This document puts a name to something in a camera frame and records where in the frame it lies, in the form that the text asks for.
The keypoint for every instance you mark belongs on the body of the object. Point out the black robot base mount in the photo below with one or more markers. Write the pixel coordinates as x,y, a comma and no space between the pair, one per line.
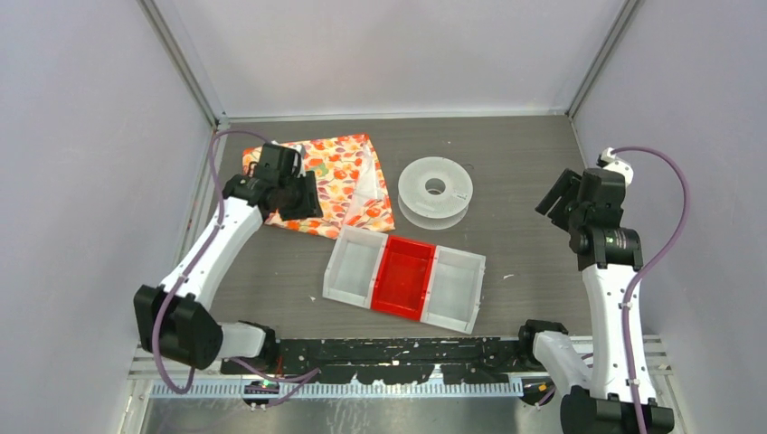
467,360

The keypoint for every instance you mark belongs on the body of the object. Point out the white plastic bin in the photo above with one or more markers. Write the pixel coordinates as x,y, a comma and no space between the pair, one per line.
453,296
353,266

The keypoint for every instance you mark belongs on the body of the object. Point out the right white plastic bin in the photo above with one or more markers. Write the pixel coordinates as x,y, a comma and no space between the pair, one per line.
453,296

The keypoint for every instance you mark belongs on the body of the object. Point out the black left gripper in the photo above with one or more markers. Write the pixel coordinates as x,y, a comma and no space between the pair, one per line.
309,207

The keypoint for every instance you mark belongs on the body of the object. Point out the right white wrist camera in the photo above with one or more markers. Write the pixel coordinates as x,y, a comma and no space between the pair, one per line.
608,160

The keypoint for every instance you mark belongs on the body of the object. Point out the red plastic bin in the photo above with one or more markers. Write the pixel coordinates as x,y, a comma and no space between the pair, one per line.
403,278

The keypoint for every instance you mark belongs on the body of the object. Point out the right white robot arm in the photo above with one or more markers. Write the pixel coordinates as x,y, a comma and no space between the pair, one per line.
612,392

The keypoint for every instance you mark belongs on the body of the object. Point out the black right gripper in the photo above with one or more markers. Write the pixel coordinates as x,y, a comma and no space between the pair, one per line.
566,184

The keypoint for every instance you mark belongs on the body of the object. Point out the slotted white cable duct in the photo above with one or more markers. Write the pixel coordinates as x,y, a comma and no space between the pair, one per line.
433,388

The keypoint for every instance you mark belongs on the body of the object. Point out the left white plastic bin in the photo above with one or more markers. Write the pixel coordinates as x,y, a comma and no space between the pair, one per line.
353,266

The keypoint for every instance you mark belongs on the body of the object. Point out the floral orange cloth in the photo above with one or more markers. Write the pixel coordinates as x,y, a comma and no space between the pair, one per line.
351,187

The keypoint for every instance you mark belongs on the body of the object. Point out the white perforated cable spool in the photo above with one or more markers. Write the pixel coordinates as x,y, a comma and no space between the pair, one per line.
434,193

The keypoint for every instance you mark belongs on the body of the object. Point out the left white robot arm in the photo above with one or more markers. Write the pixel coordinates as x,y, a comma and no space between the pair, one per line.
173,318

